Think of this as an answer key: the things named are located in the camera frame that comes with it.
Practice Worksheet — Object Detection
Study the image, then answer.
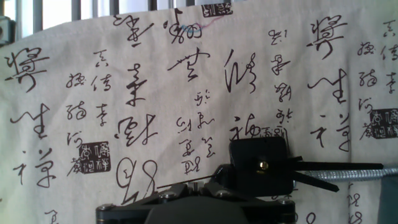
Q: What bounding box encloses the thin black second hand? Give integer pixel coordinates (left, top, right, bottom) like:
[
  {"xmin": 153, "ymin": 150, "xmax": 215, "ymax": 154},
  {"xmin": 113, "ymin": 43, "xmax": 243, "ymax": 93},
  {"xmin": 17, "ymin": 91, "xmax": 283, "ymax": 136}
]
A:
[{"xmin": 157, "ymin": 155, "xmax": 303, "ymax": 189}]

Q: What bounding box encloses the short black hour hand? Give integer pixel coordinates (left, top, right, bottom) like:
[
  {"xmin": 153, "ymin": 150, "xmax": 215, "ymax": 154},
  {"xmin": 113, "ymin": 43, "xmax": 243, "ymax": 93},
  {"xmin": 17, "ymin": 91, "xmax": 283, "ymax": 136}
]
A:
[{"xmin": 292, "ymin": 170, "xmax": 340, "ymax": 193}]

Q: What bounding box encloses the long black minute hand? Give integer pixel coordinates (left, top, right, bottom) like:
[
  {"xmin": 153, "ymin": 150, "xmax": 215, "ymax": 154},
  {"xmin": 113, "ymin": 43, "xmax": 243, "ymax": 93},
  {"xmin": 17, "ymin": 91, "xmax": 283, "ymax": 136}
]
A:
[{"xmin": 289, "ymin": 161, "xmax": 384, "ymax": 171}]

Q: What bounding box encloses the beige calligraphy print cloth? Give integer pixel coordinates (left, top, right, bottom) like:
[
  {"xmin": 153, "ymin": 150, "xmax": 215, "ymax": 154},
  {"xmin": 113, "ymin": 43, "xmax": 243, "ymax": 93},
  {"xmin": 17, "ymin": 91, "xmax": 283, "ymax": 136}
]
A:
[{"xmin": 0, "ymin": 0, "xmax": 398, "ymax": 224}]

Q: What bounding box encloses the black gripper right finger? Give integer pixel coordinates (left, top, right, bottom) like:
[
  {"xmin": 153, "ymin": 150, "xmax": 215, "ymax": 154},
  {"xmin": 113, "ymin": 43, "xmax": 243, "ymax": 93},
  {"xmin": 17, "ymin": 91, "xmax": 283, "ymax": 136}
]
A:
[{"xmin": 198, "ymin": 182, "xmax": 296, "ymax": 224}]

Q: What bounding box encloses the pale grey box device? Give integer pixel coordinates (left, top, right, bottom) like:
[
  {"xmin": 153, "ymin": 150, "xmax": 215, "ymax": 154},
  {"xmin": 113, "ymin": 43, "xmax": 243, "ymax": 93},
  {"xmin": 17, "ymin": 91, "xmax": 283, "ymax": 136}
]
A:
[{"xmin": 0, "ymin": 15, "xmax": 16, "ymax": 47}]

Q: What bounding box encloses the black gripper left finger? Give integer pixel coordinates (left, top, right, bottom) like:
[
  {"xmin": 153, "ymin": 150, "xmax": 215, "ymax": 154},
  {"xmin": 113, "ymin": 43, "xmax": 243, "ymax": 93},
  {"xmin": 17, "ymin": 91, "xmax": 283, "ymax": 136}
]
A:
[{"xmin": 96, "ymin": 182, "xmax": 196, "ymax": 224}]

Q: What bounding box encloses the black metal C-clamp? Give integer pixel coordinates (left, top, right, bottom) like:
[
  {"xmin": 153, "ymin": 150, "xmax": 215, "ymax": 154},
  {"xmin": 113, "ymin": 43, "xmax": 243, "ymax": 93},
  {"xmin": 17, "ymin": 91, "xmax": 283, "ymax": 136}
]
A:
[{"xmin": 210, "ymin": 163, "xmax": 398, "ymax": 200}]

